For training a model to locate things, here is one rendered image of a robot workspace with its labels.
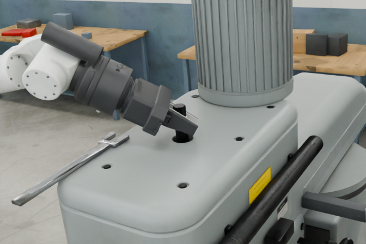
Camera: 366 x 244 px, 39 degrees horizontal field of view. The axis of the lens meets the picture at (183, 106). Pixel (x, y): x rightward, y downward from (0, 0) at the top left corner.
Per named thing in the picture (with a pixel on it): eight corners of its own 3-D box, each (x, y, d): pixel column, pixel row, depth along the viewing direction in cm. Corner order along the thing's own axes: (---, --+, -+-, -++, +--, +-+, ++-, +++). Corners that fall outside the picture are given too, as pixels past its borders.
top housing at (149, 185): (188, 318, 72) (177, 223, 66) (55, 264, 86) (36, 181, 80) (304, 168, 108) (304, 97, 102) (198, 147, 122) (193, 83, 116)
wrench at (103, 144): (25, 208, 73) (24, 203, 72) (6, 202, 75) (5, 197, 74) (129, 139, 91) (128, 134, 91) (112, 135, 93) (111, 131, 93)
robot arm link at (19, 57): (74, 86, 84) (10, 98, 89) (92, 54, 90) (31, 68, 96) (55, 54, 80) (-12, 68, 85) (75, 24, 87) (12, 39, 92)
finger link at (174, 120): (191, 136, 89) (159, 122, 88) (200, 121, 87) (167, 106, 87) (191, 141, 87) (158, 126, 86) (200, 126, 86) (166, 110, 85)
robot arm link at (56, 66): (81, 123, 85) (17, 94, 84) (102, 84, 93) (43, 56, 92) (100, 77, 77) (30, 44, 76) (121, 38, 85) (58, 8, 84)
